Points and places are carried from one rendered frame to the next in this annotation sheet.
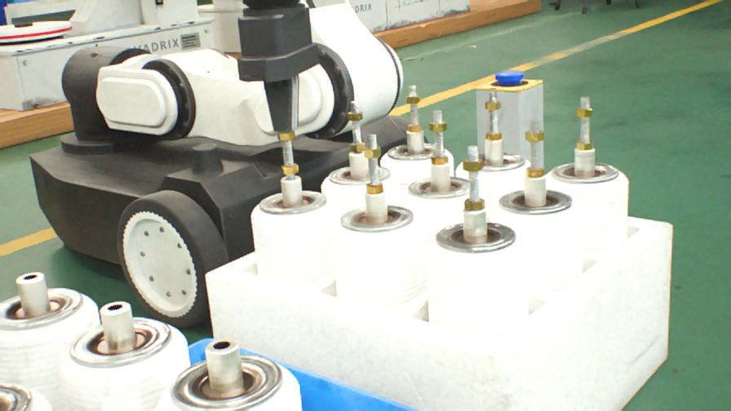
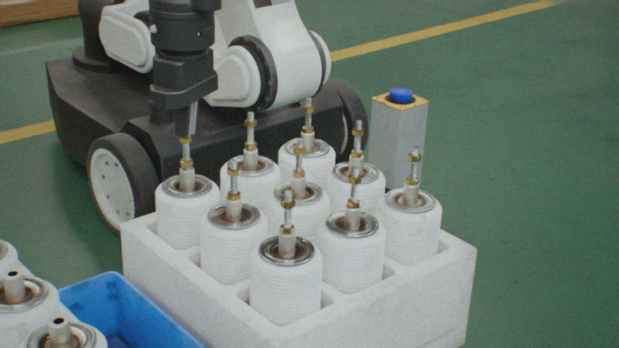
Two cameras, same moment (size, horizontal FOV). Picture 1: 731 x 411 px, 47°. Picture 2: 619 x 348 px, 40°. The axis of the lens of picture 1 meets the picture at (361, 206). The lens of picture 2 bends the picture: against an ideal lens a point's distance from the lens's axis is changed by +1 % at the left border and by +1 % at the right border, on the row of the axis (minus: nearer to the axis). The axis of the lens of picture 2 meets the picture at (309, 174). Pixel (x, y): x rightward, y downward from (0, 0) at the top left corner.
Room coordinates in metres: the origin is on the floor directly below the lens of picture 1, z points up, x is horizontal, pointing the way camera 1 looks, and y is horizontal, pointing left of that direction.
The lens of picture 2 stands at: (-0.20, -0.27, 0.84)
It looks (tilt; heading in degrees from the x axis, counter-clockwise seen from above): 26 degrees down; 8
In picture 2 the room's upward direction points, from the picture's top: 2 degrees clockwise
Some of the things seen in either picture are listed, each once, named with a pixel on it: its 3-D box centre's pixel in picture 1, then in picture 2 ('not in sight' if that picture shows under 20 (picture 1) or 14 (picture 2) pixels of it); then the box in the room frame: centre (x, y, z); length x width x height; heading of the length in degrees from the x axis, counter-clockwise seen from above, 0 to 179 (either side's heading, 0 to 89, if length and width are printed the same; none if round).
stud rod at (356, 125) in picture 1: (356, 132); (250, 134); (0.99, 0.00, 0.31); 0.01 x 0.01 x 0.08
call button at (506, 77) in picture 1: (509, 79); (401, 96); (1.19, -0.22, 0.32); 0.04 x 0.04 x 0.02
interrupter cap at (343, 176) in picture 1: (360, 176); (250, 166); (0.99, 0.00, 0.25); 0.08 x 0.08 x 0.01
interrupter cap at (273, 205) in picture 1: (293, 203); (187, 186); (0.90, 0.07, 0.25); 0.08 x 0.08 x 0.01
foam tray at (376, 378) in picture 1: (446, 318); (295, 284); (0.92, -0.09, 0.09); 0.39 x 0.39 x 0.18; 50
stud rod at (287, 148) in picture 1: (288, 153); (186, 151); (0.90, 0.08, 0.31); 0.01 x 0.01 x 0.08
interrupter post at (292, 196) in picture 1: (292, 192); (186, 178); (0.90, 0.07, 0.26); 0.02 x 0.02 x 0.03
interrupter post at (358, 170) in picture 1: (359, 165); (250, 159); (0.99, 0.00, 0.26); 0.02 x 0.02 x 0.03
